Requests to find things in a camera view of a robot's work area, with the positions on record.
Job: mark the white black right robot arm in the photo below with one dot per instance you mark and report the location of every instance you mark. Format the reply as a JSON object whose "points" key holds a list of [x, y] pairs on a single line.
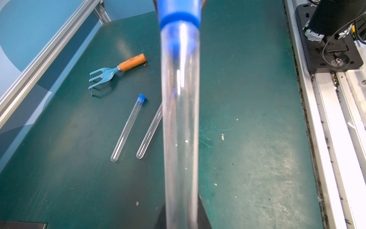
{"points": [[333, 18]]}

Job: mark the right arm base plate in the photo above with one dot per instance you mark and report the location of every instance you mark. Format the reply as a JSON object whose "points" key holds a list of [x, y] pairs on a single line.
{"points": [[329, 55]]}

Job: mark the blue stopper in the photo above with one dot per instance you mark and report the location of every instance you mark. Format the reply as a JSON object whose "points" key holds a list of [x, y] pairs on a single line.
{"points": [[179, 22], [141, 99]]}

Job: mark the blue toy garden fork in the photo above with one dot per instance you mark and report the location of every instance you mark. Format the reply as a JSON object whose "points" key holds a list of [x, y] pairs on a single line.
{"points": [[104, 75]]}

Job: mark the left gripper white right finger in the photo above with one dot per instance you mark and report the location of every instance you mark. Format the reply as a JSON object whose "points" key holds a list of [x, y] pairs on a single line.
{"points": [[202, 218]]}

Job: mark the dark tree base plate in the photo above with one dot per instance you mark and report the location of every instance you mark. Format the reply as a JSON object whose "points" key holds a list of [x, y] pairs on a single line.
{"points": [[21, 225]]}

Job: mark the aluminium frame rail back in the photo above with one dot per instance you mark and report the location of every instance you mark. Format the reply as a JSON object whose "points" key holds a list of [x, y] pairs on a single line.
{"points": [[17, 92]]}

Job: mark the clear test tube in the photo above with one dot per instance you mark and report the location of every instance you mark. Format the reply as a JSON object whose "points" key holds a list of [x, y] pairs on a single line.
{"points": [[180, 103], [125, 133]]}

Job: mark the clear test tube diagonal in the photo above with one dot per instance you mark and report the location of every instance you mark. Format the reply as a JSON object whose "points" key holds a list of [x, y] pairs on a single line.
{"points": [[150, 133]]}

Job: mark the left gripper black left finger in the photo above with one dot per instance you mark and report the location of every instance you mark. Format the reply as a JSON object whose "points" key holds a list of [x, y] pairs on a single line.
{"points": [[161, 220]]}

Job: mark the aluminium front rail base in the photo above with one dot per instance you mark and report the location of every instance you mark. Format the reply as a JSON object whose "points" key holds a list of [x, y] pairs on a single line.
{"points": [[337, 137]]}

